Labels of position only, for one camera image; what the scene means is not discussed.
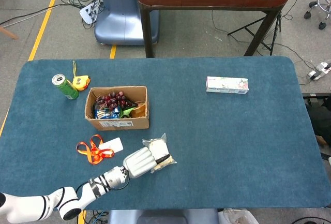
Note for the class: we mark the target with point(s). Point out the blue felt table cover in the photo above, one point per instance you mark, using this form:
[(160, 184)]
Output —
[(219, 143)]

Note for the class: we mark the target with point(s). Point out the open cardboard box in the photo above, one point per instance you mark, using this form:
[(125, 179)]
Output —
[(117, 124)]

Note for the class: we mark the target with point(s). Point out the grey blue robot torso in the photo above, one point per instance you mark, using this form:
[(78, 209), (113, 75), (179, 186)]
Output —
[(163, 217)]

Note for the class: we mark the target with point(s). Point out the white toothpaste box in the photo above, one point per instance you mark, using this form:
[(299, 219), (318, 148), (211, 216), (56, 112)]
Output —
[(227, 84)]

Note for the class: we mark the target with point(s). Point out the clear plastic bag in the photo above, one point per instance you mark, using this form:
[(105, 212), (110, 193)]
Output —
[(236, 217)]

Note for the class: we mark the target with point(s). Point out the blue cookie packet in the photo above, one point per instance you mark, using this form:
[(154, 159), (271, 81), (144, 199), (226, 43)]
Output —
[(106, 114)]

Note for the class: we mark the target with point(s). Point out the white power strip with plugs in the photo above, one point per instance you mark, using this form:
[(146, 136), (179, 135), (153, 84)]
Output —
[(86, 14)]

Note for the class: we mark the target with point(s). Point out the chrome rolling stool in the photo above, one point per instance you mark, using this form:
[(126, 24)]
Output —
[(323, 4)]

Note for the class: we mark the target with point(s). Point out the green plastic tool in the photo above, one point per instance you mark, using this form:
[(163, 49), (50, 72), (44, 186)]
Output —
[(126, 112)]

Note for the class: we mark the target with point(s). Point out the green drink can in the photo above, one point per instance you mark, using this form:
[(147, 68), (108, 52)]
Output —
[(67, 88)]

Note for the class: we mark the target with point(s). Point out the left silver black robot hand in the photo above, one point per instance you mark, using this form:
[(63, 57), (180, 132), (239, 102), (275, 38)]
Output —
[(139, 163)]

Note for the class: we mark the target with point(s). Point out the bunch of red grapes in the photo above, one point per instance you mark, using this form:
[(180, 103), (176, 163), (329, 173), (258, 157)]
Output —
[(113, 100)]

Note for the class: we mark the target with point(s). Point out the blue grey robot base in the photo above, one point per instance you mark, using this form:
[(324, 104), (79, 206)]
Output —
[(119, 19)]

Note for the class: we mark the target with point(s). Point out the black tripod stand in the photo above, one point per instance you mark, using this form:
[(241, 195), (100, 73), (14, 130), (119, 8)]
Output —
[(274, 32)]

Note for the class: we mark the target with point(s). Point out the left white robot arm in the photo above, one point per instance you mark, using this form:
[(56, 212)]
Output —
[(67, 200)]

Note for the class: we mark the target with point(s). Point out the bagged white snack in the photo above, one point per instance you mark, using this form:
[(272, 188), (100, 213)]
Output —
[(161, 145)]

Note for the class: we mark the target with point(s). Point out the white badge card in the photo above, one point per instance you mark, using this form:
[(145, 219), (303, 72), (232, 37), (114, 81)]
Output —
[(113, 144)]

